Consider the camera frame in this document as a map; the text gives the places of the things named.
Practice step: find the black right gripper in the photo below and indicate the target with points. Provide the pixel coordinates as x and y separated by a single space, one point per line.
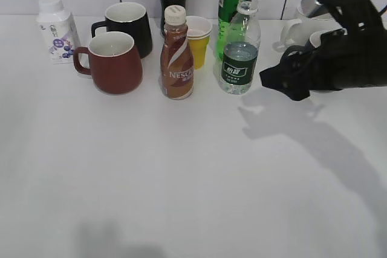
324 69

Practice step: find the white paper cup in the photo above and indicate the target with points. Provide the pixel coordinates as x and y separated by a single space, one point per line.
198 27

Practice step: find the dark red mug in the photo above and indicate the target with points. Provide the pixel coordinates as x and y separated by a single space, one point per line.
113 62

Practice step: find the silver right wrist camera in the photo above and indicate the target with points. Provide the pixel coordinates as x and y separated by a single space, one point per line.
313 9

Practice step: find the brown Nescafe coffee bottle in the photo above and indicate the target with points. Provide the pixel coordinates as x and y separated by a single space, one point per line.
176 59

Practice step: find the yellow paper cup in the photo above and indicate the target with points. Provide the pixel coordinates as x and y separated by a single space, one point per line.
198 47

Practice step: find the clear water bottle green label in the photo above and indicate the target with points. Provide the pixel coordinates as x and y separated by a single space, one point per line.
241 50

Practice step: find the dark grey mug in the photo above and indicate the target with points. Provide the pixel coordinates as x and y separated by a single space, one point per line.
293 57

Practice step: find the black mug white interior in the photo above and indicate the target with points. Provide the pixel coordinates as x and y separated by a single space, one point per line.
130 18

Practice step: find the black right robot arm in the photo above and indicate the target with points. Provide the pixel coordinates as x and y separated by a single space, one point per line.
353 56

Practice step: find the white yogurt drink bottle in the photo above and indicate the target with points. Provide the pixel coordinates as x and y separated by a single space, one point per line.
58 29

